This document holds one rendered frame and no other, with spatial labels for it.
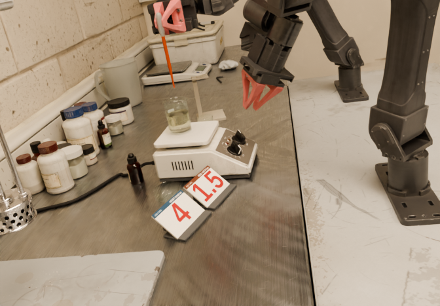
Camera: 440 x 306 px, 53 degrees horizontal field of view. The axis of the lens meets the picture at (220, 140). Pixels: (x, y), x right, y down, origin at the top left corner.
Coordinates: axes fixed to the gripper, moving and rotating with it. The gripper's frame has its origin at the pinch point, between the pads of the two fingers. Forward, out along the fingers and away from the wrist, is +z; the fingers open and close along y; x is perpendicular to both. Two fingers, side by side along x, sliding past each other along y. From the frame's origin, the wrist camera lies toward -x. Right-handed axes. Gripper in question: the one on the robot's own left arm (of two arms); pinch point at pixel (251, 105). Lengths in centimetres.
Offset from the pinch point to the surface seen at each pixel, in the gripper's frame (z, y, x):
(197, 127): 9.2, 7.7, -4.4
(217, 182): 12.3, 8.8, 10.8
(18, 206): 7, 46, 23
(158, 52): 31, -25, -103
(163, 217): 14.1, 22.5, 18.2
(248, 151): 8.4, -0.4, 5.0
